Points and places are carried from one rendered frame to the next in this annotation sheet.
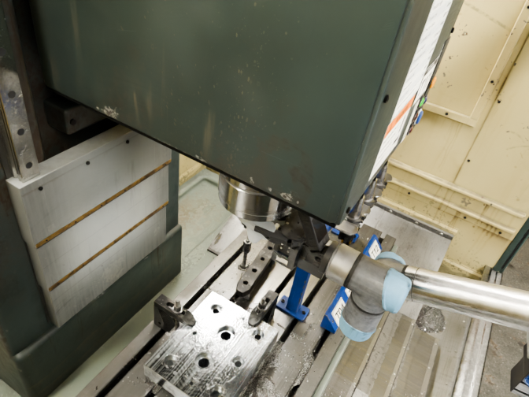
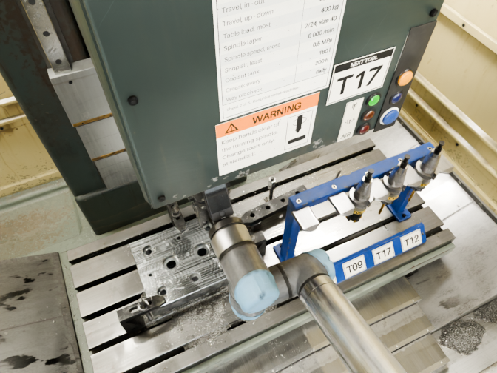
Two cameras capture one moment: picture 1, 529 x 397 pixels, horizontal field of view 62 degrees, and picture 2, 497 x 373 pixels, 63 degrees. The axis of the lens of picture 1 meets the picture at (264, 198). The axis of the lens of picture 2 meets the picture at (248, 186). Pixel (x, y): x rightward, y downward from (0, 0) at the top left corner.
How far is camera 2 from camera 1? 0.56 m
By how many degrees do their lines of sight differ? 31
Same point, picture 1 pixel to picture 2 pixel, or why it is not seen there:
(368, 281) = (229, 271)
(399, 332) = (404, 330)
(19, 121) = (43, 24)
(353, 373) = (319, 340)
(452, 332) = (476, 362)
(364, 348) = not seen: hidden behind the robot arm
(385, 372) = not seen: hidden behind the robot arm
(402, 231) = (481, 232)
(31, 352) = (86, 198)
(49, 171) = (79, 69)
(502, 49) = not seen: outside the picture
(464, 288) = (343, 329)
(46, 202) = (78, 94)
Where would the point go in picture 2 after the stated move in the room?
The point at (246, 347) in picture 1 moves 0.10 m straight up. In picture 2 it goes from (208, 269) to (206, 254)
